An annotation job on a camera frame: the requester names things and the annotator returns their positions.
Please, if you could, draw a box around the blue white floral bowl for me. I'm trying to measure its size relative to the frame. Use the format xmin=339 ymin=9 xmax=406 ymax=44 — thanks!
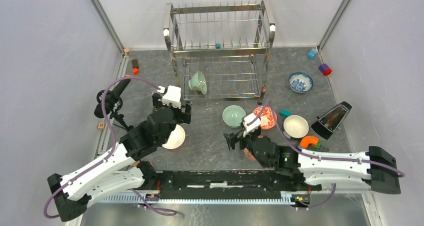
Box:
xmin=288 ymin=72 xmax=314 ymax=93

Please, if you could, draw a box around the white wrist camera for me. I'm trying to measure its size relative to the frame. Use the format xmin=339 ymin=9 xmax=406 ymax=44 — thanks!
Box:
xmin=157 ymin=85 xmax=182 ymax=109
xmin=241 ymin=113 xmax=261 ymax=137

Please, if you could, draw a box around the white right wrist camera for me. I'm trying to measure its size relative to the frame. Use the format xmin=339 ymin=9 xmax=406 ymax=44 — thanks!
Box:
xmin=241 ymin=113 xmax=261 ymax=137

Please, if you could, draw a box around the orange bowl white inside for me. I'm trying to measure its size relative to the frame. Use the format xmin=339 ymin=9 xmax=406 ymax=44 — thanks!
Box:
xmin=162 ymin=124 xmax=186 ymax=150

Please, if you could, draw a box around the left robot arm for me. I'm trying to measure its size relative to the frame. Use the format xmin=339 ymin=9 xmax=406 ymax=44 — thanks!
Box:
xmin=47 ymin=92 xmax=192 ymax=222

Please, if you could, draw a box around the wooden letter cube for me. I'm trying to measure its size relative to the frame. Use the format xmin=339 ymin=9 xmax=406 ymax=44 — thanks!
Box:
xmin=97 ymin=122 xmax=106 ymax=130

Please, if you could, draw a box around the black microphone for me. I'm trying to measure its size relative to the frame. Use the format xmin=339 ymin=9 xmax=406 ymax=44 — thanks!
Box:
xmin=94 ymin=79 xmax=131 ymax=118

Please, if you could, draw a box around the black mini tripod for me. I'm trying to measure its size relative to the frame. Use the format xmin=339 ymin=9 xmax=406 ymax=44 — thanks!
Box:
xmin=109 ymin=111 xmax=134 ymax=132

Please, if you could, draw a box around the black metronome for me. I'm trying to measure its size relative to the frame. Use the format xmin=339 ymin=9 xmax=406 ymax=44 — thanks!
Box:
xmin=311 ymin=101 xmax=352 ymax=140

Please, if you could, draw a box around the blue white zigzag bowl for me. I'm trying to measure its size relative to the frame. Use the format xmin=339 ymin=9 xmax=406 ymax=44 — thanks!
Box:
xmin=243 ymin=135 xmax=266 ymax=161

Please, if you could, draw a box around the teal block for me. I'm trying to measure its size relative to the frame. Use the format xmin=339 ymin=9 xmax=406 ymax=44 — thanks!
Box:
xmin=279 ymin=109 xmax=292 ymax=117

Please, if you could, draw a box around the brown block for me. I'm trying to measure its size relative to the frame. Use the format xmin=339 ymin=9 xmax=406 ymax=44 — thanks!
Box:
xmin=131 ymin=59 xmax=139 ymax=69

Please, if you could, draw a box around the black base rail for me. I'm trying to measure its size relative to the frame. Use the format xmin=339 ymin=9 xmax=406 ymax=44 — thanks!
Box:
xmin=138 ymin=170 xmax=322 ymax=199

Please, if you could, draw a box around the teal glazed bowl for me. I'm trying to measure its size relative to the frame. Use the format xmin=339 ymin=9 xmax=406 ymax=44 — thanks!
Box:
xmin=282 ymin=115 xmax=310 ymax=139

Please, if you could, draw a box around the orange arch block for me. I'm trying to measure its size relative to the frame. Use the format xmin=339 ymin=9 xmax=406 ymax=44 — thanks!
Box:
xmin=299 ymin=135 xmax=321 ymax=149

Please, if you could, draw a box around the light blue block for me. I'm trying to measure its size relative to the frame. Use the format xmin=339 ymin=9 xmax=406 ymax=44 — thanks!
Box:
xmin=307 ymin=48 xmax=318 ymax=59

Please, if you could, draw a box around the red purple block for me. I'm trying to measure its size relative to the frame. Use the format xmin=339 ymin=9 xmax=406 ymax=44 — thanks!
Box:
xmin=318 ymin=63 xmax=332 ymax=76

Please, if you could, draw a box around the wooden cube corner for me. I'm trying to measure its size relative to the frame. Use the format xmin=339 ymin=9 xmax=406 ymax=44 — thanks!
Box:
xmin=123 ymin=48 xmax=131 ymax=56

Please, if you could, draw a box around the stainless steel dish rack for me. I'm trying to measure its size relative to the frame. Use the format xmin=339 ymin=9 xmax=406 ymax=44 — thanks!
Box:
xmin=163 ymin=0 xmax=277 ymax=105

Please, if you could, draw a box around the green checked small bowl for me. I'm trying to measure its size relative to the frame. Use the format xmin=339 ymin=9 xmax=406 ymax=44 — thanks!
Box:
xmin=222 ymin=105 xmax=246 ymax=128

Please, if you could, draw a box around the pale green bowl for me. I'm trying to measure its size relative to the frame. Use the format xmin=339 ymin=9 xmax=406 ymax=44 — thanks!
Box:
xmin=188 ymin=71 xmax=208 ymax=95

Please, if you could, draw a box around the small orange red cube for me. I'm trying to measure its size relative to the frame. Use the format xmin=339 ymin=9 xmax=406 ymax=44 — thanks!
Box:
xmin=132 ymin=68 xmax=139 ymax=75

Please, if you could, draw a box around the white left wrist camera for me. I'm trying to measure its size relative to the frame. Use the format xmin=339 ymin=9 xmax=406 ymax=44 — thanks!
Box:
xmin=157 ymin=85 xmax=182 ymax=109

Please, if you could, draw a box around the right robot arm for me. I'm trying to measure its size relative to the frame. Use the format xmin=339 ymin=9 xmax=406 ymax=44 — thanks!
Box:
xmin=223 ymin=128 xmax=401 ymax=194

